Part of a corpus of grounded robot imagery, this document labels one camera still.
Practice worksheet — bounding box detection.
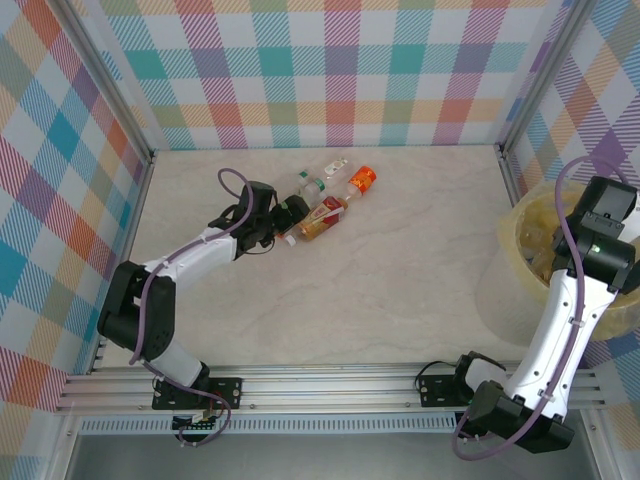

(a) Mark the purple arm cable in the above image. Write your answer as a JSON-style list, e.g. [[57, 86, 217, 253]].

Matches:
[[451, 155, 632, 461], [128, 167, 261, 449]]

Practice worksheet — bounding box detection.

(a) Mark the aluminium side rail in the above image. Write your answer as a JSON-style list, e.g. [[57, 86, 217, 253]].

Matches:
[[497, 144, 526, 211], [85, 149, 157, 376]]

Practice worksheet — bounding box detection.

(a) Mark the translucent yellowish plastic bin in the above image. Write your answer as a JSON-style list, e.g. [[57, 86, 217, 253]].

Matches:
[[473, 182, 640, 344]]

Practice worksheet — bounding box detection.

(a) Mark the white slotted cable duct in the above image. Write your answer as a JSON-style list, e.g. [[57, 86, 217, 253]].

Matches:
[[78, 417, 460, 436]]

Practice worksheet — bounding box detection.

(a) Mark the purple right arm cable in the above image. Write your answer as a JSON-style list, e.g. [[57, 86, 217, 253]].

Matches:
[[451, 155, 632, 461]]

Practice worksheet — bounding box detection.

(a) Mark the orange label plastic bottle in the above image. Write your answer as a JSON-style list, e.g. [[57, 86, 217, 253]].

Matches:
[[343, 164, 377, 202]]

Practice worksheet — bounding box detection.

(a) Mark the aluminium frame leg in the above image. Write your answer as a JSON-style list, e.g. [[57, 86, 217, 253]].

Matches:
[[581, 405, 617, 480], [48, 413, 82, 480]]

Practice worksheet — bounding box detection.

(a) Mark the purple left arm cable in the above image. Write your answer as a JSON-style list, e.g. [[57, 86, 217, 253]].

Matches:
[[128, 167, 261, 449]]

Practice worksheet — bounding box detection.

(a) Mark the clear bottle green cap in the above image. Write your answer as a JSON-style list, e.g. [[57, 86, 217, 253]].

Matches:
[[298, 170, 329, 199]]

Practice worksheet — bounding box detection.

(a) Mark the small black controller board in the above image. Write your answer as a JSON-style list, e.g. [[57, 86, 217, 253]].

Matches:
[[171, 412, 222, 435]]

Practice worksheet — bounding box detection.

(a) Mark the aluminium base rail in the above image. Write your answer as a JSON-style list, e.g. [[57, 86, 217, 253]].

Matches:
[[53, 360, 607, 414]]

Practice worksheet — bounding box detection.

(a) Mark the amber tea bottle red label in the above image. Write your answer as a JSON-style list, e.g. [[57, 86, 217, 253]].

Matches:
[[297, 195, 350, 243]]

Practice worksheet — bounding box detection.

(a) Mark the aluminium frame post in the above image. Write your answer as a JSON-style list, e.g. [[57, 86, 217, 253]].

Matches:
[[498, 0, 599, 154], [58, 0, 156, 164]]

